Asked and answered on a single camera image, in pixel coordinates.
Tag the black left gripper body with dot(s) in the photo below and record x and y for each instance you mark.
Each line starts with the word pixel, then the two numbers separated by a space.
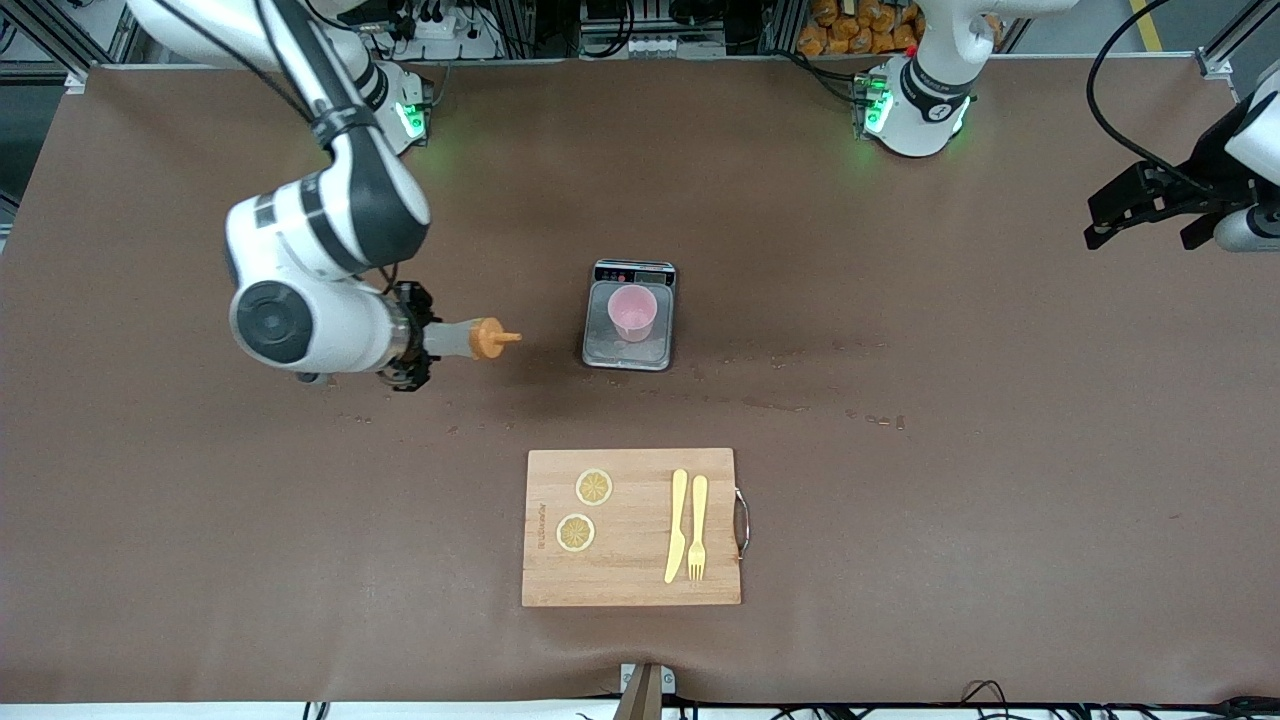
pixel 1203 176

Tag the sauce bottle with orange cap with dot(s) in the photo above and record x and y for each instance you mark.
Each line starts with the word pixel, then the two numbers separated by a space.
pixel 470 338

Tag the pink plastic cup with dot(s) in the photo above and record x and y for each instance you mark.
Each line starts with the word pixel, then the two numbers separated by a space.
pixel 632 312

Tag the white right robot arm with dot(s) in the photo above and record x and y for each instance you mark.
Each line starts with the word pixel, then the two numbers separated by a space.
pixel 330 220

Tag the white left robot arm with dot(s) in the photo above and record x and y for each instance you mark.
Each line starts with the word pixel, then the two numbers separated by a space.
pixel 925 105

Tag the silver digital kitchen scale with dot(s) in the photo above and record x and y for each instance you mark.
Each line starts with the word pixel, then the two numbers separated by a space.
pixel 600 350

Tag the lemon slice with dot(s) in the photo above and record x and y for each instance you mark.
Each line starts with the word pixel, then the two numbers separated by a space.
pixel 575 532
pixel 594 487

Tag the white power strip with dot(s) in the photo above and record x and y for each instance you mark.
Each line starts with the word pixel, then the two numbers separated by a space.
pixel 440 30

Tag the wooden cutting board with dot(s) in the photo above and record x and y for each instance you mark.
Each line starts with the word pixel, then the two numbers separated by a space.
pixel 630 580

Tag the yellow plastic knife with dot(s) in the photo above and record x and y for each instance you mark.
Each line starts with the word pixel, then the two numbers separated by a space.
pixel 677 530

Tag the pile of orange packets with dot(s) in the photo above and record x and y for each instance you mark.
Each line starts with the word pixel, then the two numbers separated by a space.
pixel 860 25

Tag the yellow plastic fork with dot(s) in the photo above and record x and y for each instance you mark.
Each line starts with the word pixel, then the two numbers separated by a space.
pixel 698 520

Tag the aluminium frame post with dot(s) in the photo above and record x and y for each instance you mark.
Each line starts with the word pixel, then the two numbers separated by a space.
pixel 45 35
pixel 1235 40

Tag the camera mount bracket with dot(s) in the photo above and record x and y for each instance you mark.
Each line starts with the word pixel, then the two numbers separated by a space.
pixel 645 690

